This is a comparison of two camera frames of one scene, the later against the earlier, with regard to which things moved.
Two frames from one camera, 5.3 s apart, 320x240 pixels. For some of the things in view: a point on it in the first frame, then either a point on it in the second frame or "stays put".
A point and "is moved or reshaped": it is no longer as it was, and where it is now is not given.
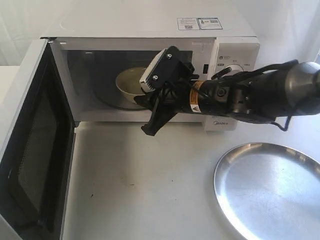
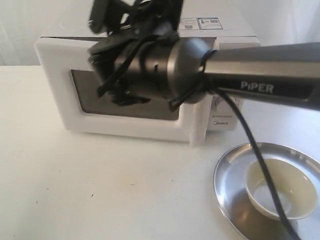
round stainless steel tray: [268, 192] stays put
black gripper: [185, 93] → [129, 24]
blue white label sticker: [198, 23] stays put
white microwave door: [35, 169] → [65, 62]
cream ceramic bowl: [128, 81] is moved or reshaped
